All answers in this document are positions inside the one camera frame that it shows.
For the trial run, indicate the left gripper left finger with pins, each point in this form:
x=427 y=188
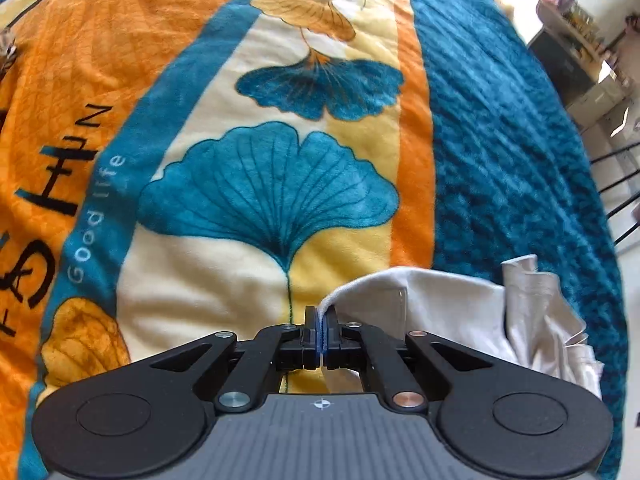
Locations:
x=260 y=364

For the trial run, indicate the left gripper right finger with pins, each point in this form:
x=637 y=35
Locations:
x=376 y=358

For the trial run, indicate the white t-shirt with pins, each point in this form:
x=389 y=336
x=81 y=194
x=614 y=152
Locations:
x=524 y=320

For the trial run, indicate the orange and teal blanket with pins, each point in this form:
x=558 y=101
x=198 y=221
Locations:
x=171 y=168

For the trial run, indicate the black metal stool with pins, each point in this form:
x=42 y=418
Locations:
x=615 y=167

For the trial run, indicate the white vanity desk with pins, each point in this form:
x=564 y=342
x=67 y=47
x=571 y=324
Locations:
x=586 y=84

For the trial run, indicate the items on desk top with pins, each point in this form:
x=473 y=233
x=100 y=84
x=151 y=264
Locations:
x=592 y=36

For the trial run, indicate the beige patterned garment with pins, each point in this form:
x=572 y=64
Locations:
x=8 y=49

